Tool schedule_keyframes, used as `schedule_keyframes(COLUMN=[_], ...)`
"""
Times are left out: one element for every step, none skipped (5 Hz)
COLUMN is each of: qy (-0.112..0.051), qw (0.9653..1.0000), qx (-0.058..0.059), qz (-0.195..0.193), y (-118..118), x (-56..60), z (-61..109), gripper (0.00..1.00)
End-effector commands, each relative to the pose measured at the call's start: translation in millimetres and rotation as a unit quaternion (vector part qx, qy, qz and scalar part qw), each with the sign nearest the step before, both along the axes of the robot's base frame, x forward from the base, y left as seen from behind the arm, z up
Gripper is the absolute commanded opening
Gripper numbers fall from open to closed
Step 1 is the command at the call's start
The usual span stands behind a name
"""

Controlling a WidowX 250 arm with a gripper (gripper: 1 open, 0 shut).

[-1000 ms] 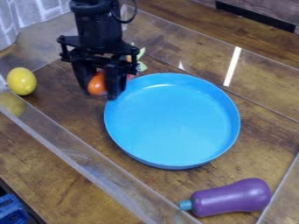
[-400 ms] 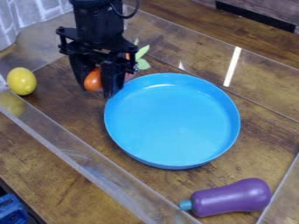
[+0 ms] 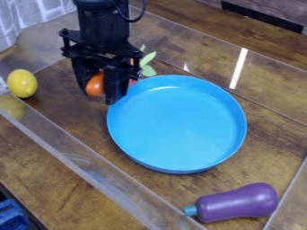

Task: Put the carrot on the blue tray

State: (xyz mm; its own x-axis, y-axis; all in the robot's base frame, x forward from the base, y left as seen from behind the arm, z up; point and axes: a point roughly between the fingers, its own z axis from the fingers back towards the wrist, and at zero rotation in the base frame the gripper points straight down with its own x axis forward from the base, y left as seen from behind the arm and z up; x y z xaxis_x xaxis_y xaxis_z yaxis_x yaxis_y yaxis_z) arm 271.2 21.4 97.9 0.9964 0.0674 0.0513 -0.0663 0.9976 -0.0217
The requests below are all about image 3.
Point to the purple toy eggplant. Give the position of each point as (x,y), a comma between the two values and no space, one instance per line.
(254,200)

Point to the orange toy carrot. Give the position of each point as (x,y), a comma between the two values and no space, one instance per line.
(95,85)

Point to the white curtain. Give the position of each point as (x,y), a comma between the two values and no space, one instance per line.
(21,13)

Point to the yellow toy lemon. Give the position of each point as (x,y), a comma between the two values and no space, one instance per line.
(21,83)

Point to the black baseboard strip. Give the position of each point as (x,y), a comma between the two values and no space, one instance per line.
(262,17)

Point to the blue plastic crate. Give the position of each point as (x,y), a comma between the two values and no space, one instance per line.
(12,216)

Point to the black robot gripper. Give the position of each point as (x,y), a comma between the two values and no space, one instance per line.
(100,43)

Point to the clear acrylic barrier wall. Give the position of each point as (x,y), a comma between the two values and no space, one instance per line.
(72,176)

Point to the blue round tray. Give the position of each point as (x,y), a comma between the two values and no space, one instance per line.
(178,124)

